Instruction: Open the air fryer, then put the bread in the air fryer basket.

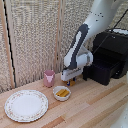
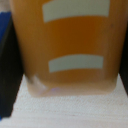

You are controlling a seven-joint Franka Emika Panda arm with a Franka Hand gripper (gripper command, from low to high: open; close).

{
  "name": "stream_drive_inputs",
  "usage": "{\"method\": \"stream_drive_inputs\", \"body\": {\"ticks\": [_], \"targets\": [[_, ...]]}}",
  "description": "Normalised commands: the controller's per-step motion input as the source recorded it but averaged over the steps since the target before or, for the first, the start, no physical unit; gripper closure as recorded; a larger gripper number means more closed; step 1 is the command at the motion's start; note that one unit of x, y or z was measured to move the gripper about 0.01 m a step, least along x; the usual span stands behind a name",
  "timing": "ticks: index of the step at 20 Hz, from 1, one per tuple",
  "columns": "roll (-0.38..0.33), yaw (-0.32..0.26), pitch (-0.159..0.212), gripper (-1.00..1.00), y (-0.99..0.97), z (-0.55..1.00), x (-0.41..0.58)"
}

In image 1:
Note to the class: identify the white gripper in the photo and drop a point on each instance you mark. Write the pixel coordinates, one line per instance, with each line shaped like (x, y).
(71, 74)

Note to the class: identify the orange food piece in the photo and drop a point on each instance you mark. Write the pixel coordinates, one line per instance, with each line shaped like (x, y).
(72, 82)

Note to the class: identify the black air fryer drawer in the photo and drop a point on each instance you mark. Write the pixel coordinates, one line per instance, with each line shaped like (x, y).
(101, 73)

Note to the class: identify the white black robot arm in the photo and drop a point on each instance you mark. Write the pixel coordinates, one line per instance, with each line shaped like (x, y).
(85, 36)

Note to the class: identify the black air fryer housing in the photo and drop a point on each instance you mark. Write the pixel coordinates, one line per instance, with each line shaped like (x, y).
(113, 45)

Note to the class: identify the yellow food piece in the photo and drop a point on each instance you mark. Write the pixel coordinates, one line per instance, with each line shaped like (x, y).
(64, 94)
(60, 92)

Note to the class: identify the white oval bowl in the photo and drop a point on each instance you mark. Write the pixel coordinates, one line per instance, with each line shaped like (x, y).
(61, 97)

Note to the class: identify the pink cup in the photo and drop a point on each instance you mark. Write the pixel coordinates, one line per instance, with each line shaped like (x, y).
(49, 79)

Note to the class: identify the white floral rim plate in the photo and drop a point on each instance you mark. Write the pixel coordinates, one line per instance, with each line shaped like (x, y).
(26, 105)

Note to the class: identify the woven folding screen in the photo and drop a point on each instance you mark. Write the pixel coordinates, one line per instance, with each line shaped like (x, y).
(36, 36)

